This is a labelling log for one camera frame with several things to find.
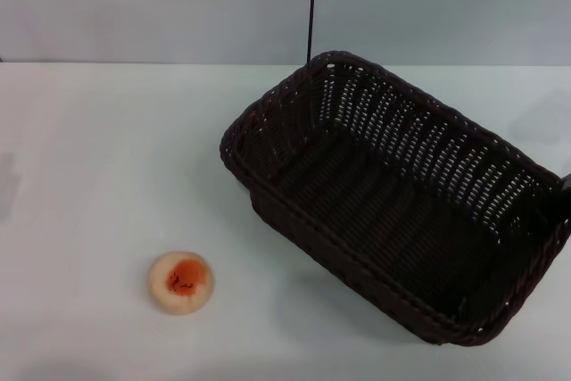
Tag round bun with orange centre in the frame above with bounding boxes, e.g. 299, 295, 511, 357
147, 251, 217, 317

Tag dark brown woven basket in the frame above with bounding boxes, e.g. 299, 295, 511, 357
219, 51, 571, 347

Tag thin black vertical strip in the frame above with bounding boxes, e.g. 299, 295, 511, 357
304, 0, 319, 63

